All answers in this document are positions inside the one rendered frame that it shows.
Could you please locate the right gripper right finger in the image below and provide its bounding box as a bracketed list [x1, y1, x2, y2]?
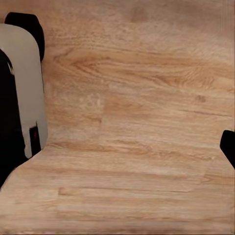
[220, 130, 235, 168]

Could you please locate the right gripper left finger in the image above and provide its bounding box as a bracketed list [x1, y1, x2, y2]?
[0, 130, 25, 188]

